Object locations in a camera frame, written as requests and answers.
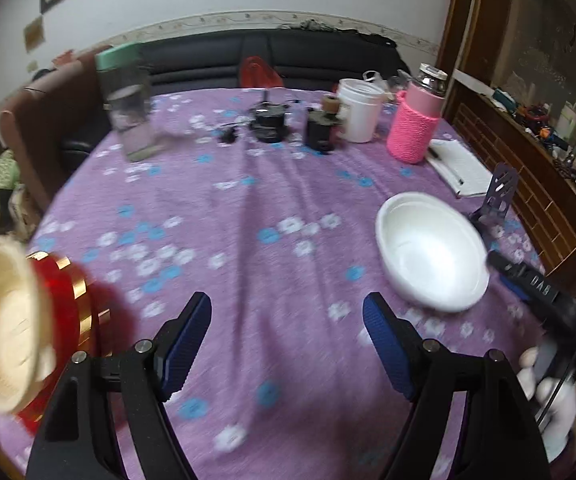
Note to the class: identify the pink knitted sleeve thermos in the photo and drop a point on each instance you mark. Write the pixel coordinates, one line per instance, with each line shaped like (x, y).
(417, 115)

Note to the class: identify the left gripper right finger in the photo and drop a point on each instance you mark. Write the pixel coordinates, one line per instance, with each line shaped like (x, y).
(499, 437)

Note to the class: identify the clear bottle green lid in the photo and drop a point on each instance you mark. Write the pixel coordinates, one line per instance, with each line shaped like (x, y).
(125, 86)

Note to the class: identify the white notebook with pen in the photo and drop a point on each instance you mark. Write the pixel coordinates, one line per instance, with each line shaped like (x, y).
(460, 170)

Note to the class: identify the black cylindrical motor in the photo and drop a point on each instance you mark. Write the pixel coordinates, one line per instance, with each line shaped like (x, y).
(268, 120)

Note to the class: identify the black jar cork lid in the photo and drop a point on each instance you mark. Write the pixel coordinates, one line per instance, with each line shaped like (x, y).
(322, 125)

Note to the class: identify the black perforated phone stand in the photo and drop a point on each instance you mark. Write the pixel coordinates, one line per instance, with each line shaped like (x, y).
(499, 195)

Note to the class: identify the red plastic bag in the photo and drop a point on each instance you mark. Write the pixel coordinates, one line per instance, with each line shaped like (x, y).
(254, 72)

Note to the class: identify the black leather sofa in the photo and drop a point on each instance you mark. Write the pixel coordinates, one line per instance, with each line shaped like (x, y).
(298, 58)

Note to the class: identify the green patterned blanket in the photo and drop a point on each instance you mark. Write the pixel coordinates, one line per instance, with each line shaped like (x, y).
(19, 214)

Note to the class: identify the red gold-rimmed plate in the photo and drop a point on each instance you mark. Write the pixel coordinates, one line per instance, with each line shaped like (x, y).
(70, 309)
(96, 341)

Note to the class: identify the white gloved right hand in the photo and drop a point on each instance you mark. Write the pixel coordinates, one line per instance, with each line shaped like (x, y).
(556, 397)

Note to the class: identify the purple floral tablecloth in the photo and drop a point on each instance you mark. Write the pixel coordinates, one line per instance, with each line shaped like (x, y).
(287, 384)

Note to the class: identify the brown armchair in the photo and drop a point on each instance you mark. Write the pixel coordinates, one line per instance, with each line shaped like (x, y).
(53, 123)

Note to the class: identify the white plastic tub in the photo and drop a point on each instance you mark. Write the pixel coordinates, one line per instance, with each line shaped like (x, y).
(361, 103)

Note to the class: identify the beige plastic strainer bowl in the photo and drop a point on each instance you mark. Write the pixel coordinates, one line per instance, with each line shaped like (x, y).
(27, 353)

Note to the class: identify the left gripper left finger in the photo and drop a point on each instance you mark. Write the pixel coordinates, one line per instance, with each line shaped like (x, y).
(77, 438)

